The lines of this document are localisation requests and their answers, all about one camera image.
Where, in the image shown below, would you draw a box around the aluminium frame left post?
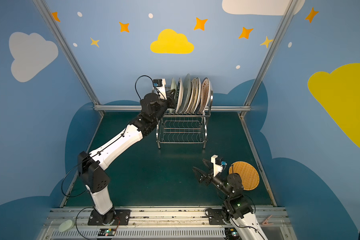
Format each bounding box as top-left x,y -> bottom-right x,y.
33,0 -> 101,105

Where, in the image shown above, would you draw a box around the left green circuit board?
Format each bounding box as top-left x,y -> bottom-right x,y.
98,229 -> 117,237

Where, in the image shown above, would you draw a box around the white plate gold ring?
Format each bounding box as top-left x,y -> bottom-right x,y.
194,77 -> 202,113

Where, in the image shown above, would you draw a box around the white plate orange sunburst edge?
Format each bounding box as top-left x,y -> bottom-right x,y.
185,81 -> 194,113

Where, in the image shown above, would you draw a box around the green circuit board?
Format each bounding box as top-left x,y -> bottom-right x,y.
224,228 -> 238,240
98,229 -> 117,237

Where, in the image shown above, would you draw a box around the pale green round disc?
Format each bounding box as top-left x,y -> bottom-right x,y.
58,220 -> 75,233

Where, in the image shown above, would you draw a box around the plain grey-green plate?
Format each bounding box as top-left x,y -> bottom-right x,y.
179,74 -> 192,114

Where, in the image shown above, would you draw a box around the aluminium frame back rail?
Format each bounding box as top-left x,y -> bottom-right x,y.
94,105 -> 251,112

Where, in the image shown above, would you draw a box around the white plate floral sprigs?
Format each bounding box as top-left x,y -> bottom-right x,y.
189,78 -> 199,113

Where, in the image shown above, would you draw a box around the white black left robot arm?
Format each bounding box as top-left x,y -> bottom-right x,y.
78,90 -> 176,216

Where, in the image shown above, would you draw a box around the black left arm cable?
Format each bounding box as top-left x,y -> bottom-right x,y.
61,163 -> 88,199

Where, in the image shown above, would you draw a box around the stainless steel dish rack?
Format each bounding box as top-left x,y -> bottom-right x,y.
156,83 -> 213,149

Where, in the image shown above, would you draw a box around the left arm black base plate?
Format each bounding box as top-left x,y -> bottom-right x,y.
88,209 -> 131,226

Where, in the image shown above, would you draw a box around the right green circuit board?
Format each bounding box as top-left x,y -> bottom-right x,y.
224,228 -> 238,240

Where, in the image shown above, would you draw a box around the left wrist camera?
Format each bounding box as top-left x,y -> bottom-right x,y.
153,79 -> 167,100

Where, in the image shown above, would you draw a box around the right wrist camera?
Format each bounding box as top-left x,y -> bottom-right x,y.
211,155 -> 227,177

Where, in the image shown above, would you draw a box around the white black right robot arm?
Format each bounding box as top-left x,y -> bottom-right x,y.
193,156 -> 267,240

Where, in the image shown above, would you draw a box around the white plate green lettered rim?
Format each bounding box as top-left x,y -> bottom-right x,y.
175,78 -> 184,113

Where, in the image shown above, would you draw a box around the orange woven round plate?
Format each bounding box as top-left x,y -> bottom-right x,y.
229,161 -> 260,191

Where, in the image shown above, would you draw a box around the pale green sunflower plate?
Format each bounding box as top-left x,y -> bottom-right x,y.
170,78 -> 177,114

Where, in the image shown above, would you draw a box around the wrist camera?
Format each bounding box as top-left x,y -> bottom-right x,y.
153,79 -> 167,100
211,155 -> 227,177

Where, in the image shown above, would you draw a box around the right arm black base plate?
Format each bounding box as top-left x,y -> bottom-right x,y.
205,208 -> 228,225

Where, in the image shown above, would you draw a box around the pink clothes peg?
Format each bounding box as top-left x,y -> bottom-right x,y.
262,215 -> 273,226

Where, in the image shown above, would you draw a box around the aluminium frame right post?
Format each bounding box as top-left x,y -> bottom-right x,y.
244,0 -> 299,109

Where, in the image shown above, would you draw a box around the aluminium frame post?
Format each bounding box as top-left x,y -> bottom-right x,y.
244,0 -> 299,109
33,0 -> 101,105

